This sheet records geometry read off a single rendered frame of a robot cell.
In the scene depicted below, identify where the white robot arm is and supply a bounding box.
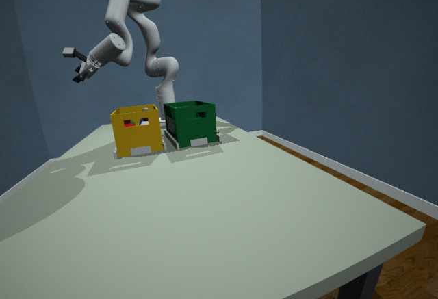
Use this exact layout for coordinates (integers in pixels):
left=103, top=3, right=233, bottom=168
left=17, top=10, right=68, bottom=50
left=89, top=0, right=179, bottom=123

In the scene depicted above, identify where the green divided crate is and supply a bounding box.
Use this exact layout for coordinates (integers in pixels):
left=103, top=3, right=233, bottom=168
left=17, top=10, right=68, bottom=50
left=164, top=101, right=217, bottom=148

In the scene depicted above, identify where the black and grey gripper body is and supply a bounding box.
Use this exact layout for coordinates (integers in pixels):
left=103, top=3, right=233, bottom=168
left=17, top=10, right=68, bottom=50
left=79, top=55, right=100, bottom=79

